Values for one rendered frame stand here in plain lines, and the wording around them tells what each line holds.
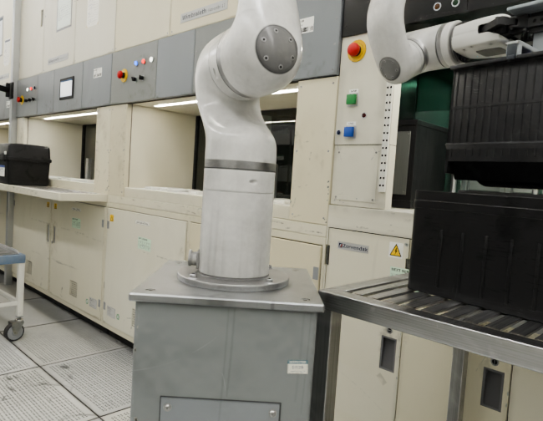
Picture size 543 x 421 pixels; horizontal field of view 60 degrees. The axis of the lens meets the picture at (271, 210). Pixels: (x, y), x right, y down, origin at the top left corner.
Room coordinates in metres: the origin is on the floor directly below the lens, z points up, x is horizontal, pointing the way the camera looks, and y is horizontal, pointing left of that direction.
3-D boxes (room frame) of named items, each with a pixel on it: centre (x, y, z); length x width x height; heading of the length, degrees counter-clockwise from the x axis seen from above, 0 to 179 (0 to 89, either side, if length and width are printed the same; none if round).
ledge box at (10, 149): (3.10, 1.65, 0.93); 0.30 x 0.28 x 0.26; 43
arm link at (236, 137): (0.83, 0.07, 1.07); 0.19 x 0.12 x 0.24; 29
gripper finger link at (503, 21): (0.83, -0.36, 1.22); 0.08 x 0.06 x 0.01; 158
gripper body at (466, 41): (0.88, -0.37, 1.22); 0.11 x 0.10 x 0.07; 38
